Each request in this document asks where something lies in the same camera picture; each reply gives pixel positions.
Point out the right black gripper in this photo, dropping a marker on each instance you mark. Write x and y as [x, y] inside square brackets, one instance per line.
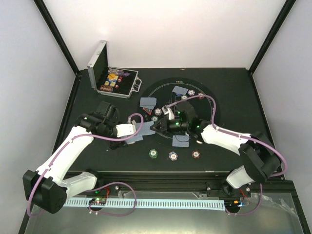
[164, 122]

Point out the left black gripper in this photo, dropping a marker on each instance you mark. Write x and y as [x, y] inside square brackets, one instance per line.
[115, 144]

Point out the dealt card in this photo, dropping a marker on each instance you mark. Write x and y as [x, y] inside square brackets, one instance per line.
[180, 90]
[181, 141]
[144, 101]

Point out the red triangular all-in marker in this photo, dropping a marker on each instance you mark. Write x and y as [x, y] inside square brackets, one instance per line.
[148, 111]

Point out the blue white chip stack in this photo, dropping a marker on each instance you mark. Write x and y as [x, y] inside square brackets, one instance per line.
[173, 156]

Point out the green poker chip stack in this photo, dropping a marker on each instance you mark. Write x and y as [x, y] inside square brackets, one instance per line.
[153, 153]

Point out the blue white chip top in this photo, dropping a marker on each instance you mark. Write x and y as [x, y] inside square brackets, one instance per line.
[191, 92]

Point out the brown poker chip stack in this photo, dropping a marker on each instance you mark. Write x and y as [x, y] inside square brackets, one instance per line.
[195, 154]

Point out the blue backed card deck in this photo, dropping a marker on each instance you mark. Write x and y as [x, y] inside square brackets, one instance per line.
[134, 139]

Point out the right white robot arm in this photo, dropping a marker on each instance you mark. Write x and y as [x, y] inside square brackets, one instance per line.
[259, 158]

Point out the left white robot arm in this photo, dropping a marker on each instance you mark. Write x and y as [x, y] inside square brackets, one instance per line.
[47, 188]

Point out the round black poker mat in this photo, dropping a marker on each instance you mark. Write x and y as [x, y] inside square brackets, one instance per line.
[167, 102]

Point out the orange black chip roll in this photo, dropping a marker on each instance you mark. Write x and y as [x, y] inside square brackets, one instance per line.
[107, 88]

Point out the open aluminium poker case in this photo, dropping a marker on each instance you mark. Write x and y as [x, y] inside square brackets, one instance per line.
[111, 81]

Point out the yellow big blind button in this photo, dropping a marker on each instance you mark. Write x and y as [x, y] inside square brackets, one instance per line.
[112, 76]

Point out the purple chip roll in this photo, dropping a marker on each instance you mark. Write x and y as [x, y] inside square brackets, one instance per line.
[116, 71]

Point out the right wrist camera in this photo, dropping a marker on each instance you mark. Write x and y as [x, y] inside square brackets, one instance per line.
[186, 111]

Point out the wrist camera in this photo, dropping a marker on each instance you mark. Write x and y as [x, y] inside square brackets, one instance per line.
[186, 111]
[107, 109]

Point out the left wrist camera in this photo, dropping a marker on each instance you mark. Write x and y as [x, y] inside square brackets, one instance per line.
[107, 109]

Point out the black aluminium rail base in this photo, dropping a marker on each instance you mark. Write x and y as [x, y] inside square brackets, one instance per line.
[210, 184]

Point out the white slotted cable duct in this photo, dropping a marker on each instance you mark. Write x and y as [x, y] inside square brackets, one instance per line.
[189, 204]

